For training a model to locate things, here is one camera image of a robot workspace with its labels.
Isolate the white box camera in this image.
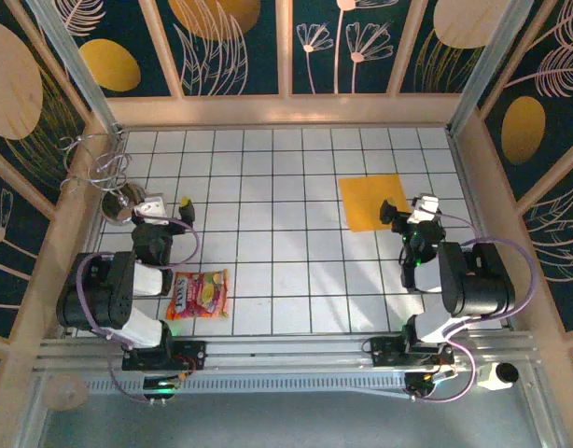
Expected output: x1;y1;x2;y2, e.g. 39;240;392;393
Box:
475;361;521;392

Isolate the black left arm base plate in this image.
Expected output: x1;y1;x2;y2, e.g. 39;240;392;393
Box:
121;339;207;372

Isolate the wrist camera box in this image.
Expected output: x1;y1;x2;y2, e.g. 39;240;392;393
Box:
131;195;169;229
406;194;442;225

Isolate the yellow cloth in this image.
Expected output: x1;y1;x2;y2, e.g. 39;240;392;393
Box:
338;174;408;233

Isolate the colourful candy bag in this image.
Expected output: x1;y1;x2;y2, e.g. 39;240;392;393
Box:
165;268;231;321

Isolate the silver wire stand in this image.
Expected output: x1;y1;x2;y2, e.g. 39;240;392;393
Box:
59;132;150;228

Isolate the round wooden disc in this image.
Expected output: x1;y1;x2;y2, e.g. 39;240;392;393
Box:
42;372;90;412

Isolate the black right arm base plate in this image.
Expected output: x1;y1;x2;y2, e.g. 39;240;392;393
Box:
362;336;455;370

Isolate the slotted grey cable duct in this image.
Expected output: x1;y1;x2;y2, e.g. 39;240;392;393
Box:
83;372;412;398

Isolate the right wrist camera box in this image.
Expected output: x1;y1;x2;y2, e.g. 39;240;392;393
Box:
406;194;442;225

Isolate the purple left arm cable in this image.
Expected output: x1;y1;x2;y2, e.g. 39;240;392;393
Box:
76;217;202;405

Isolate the aluminium mounting rail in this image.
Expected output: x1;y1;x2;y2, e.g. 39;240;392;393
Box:
32;329;544;374

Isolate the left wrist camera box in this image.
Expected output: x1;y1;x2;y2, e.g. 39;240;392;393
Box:
131;195;169;229

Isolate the aluminium frame post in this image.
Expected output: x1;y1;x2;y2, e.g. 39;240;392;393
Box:
23;0;124;134
447;0;535;133

